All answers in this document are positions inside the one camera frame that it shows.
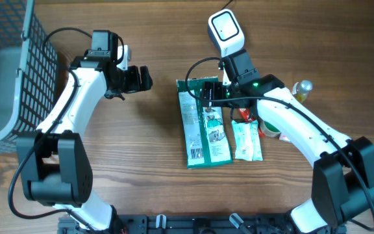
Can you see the red drink carton cup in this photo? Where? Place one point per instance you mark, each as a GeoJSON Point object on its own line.
{"type": "Point", "coordinates": [284, 138]}

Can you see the green 3M gloves packet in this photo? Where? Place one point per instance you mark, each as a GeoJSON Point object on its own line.
{"type": "Point", "coordinates": [204, 133]}

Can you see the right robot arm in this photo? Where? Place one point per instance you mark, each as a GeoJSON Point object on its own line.
{"type": "Point", "coordinates": [343, 168]}

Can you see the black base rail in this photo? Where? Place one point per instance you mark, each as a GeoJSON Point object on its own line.
{"type": "Point", "coordinates": [261, 223]}

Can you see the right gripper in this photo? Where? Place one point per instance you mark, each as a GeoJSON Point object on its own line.
{"type": "Point", "coordinates": [216, 87]}

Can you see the green lid white jar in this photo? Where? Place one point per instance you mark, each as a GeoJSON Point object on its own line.
{"type": "Point", "coordinates": [269, 130]}

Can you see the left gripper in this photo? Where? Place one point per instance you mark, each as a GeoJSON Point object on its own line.
{"type": "Point", "coordinates": [134, 84]}

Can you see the red white tube packet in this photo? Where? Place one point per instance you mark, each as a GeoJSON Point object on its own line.
{"type": "Point", "coordinates": [248, 117]}

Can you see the white barcode scanner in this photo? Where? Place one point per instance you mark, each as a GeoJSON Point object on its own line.
{"type": "Point", "coordinates": [225, 32]}

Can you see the yellow oil bottle silver cap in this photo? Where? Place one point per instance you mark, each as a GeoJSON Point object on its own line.
{"type": "Point", "coordinates": [301, 90]}

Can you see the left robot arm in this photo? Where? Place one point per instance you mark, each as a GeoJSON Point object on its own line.
{"type": "Point", "coordinates": [54, 173]}

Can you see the dark grey mesh basket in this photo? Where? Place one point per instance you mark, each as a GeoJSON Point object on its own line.
{"type": "Point", "coordinates": [27, 81]}

